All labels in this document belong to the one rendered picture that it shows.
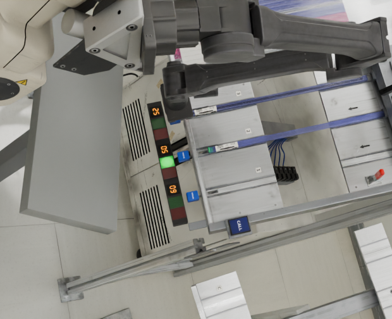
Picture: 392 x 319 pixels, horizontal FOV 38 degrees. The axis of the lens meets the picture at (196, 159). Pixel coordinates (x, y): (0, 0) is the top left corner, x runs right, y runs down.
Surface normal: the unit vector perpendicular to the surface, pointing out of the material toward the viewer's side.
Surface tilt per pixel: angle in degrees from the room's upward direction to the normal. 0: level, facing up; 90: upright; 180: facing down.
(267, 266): 0
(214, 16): 40
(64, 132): 0
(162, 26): 49
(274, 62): 71
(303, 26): 17
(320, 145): 0
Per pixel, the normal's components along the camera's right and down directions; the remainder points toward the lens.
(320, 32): 0.59, -0.10
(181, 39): 0.17, 0.83
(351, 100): 0.03, -0.25
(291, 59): -0.39, 0.00
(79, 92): 0.68, -0.32
